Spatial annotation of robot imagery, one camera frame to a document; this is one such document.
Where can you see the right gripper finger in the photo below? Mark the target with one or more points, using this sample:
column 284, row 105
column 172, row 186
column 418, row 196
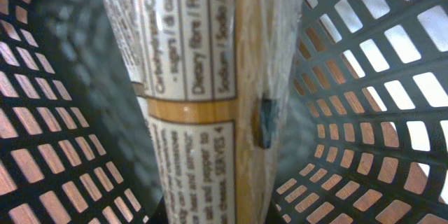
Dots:
column 269, row 112

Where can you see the red spaghetti package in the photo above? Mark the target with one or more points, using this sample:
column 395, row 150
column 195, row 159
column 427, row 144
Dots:
column 205, row 66

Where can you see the grey plastic shopping basket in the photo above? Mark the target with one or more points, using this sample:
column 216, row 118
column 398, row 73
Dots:
column 364, row 140

